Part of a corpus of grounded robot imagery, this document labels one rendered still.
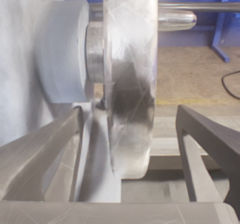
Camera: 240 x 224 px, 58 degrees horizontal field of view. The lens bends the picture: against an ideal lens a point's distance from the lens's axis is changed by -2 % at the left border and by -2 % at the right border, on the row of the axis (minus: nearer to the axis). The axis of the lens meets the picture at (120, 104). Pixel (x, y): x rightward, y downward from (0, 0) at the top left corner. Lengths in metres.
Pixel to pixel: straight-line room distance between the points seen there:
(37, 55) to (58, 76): 0.02
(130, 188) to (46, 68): 0.40
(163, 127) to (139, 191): 0.15
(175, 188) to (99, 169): 0.28
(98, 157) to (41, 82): 0.16
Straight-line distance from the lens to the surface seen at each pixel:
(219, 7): 2.98
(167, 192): 0.53
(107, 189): 0.28
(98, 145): 0.32
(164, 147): 0.47
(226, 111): 0.62
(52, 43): 0.17
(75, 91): 0.18
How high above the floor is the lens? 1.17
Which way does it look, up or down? 35 degrees down
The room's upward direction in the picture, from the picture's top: 1 degrees counter-clockwise
